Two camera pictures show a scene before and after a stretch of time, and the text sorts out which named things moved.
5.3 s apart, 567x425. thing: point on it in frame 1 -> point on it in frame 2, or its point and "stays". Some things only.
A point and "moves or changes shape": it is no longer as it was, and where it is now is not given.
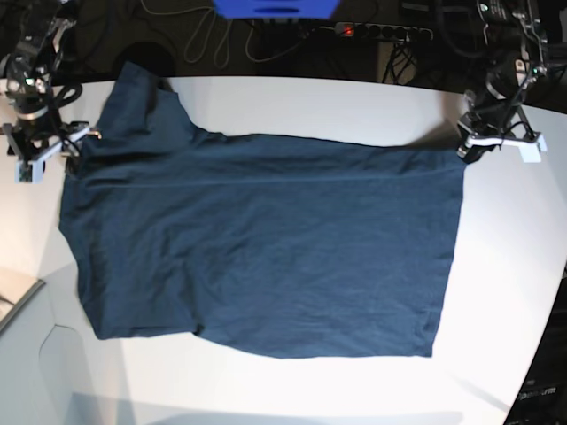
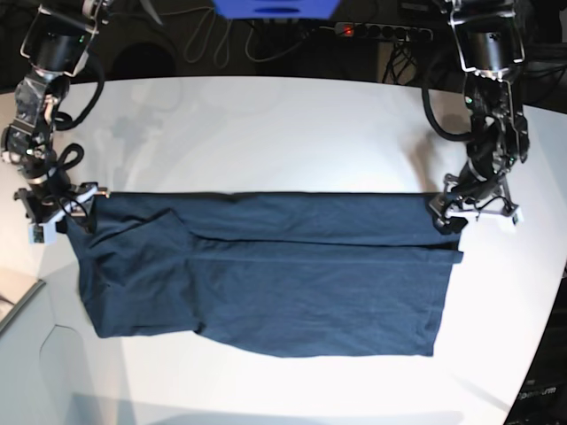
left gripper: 31,139 -> 47,201
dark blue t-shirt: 270,246 moves or changes shape
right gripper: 491,123 -> 467,197
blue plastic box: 275,9 stays
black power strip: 382,31 stays
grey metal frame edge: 24,299 stays
